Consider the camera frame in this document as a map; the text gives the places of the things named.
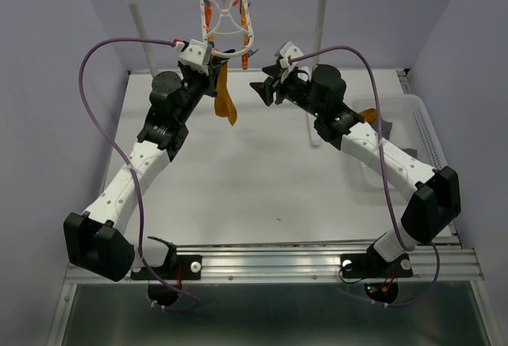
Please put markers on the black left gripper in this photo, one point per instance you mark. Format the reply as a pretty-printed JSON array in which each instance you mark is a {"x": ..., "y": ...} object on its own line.
[{"x": 205, "y": 78}]

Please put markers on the orange brown sock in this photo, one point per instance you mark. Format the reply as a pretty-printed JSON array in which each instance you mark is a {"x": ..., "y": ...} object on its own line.
[{"x": 223, "y": 104}]

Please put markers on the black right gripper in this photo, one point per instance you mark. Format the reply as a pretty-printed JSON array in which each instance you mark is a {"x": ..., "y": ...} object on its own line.
[{"x": 266, "y": 90}]

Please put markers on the white plastic basket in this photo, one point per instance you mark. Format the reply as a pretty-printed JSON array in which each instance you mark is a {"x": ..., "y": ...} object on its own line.
[{"x": 412, "y": 128}]

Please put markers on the orange clothes peg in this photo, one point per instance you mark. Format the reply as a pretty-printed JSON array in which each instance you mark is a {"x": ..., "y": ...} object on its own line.
[
  {"x": 208, "y": 15},
  {"x": 244, "y": 23}
]

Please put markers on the aluminium mounting rail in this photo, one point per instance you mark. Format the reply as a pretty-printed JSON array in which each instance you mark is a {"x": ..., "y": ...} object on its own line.
[{"x": 320, "y": 263}]

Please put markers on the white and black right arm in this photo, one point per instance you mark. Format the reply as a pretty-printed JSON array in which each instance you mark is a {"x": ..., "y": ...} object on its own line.
[{"x": 432, "y": 195}]

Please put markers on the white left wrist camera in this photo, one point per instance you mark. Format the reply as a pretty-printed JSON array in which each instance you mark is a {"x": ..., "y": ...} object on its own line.
[{"x": 197, "y": 56}]

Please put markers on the white clip hanger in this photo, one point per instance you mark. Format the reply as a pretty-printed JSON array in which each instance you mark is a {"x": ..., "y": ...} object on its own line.
[{"x": 226, "y": 27}]

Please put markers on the teal clothes peg right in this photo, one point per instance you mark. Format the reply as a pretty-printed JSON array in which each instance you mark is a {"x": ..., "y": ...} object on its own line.
[{"x": 252, "y": 52}]

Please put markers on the grey sock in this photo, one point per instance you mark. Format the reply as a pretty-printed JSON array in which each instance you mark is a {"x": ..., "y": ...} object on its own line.
[{"x": 387, "y": 128}]

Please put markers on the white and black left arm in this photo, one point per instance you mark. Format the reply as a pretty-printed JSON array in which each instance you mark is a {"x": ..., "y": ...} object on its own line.
[{"x": 95, "y": 238}]

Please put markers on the orange clothes peg right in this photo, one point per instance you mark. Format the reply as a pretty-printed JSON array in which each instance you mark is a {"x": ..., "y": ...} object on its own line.
[{"x": 244, "y": 23}]

